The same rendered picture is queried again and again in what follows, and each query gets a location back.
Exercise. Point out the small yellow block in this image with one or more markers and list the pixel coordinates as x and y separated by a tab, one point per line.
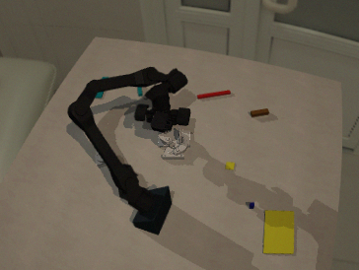
230	165

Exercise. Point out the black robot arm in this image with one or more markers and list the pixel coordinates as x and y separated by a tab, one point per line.
123	175

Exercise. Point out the yellow flat rectangular plate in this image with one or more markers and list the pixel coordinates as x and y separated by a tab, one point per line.
278	232

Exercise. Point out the red rod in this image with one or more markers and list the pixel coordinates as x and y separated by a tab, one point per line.
214	94

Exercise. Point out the brown rectangular bar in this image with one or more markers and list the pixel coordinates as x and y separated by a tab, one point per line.
260	112

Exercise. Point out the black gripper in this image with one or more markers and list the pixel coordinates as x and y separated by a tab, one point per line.
180	116

